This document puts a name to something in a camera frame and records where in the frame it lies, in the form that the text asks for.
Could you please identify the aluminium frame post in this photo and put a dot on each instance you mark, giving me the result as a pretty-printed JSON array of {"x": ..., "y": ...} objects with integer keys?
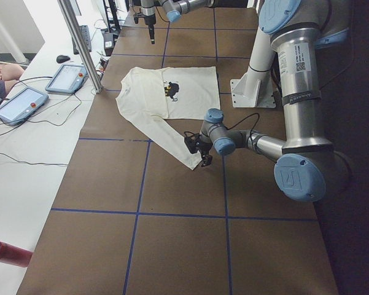
[{"x": 73, "y": 26}]

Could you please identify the near teach pendant tablet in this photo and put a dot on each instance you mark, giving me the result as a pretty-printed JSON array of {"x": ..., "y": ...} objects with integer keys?
[{"x": 22, "y": 106}]

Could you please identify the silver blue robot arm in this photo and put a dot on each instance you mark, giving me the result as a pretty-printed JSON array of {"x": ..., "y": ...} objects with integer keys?
[
  {"x": 307, "y": 167},
  {"x": 175, "y": 9}
]

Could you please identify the black computer mouse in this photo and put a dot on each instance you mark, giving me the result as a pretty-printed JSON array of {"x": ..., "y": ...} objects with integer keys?
[{"x": 62, "y": 58}]

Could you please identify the black keyboard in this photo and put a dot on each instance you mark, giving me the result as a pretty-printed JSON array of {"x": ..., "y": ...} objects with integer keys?
[{"x": 85, "y": 36}]

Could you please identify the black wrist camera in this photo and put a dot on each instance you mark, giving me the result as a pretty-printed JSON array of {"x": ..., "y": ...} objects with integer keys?
[
  {"x": 191, "y": 141},
  {"x": 137, "y": 16}
]

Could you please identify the teach pendant tablet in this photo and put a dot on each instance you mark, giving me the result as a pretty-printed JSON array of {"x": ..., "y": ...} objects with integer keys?
[
  {"x": 22, "y": 106},
  {"x": 68, "y": 79}
]

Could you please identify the red cylinder bottle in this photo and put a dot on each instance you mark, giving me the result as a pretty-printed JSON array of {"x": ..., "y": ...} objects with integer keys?
[{"x": 14, "y": 255}]

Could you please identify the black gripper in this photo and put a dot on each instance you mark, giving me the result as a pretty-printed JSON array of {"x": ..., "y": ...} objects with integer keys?
[
  {"x": 149, "y": 19},
  {"x": 204, "y": 148}
]

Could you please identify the far teach pendant tablet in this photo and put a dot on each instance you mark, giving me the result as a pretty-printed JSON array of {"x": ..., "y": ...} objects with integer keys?
[{"x": 68, "y": 79}]

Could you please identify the cream long sleeve shirt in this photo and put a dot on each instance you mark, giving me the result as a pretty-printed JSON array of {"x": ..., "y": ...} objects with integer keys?
[{"x": 151, "y": 97}]

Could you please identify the white mounting pillar with base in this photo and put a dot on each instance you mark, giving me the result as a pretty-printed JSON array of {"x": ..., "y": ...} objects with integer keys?
[{"x": 255, "y": 88}]

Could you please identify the person hand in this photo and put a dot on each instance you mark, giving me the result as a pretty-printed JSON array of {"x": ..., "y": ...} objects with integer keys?
[{"x": 11, "y": 72}]

